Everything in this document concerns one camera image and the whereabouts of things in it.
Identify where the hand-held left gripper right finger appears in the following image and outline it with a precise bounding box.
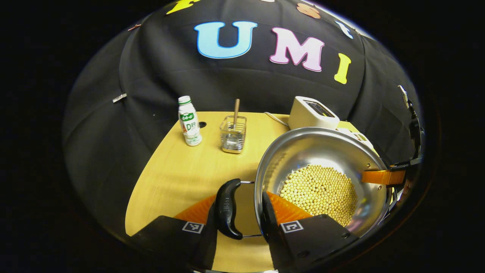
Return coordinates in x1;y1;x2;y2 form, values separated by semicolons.
261;191;360;273

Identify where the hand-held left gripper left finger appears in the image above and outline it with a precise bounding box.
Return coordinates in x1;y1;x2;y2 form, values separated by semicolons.
127;195;219;273

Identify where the steel pot with black handles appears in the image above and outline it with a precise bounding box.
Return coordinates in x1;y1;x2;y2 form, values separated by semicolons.
214;127;393;240

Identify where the pile of yellow soybeans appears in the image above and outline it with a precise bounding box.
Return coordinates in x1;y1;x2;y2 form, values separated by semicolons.
278;164;358;227

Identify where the clear glass utensil holder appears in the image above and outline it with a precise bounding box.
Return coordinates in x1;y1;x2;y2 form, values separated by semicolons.
220;116;247;154

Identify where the white toaster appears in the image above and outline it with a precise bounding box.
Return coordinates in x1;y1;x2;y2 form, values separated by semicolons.
288;96;340;130

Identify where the white drink bottle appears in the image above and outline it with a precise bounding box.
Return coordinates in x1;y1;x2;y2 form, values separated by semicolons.
178;96;202;147

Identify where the white power cable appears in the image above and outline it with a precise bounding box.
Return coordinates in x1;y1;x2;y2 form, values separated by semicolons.
264;111;291;127

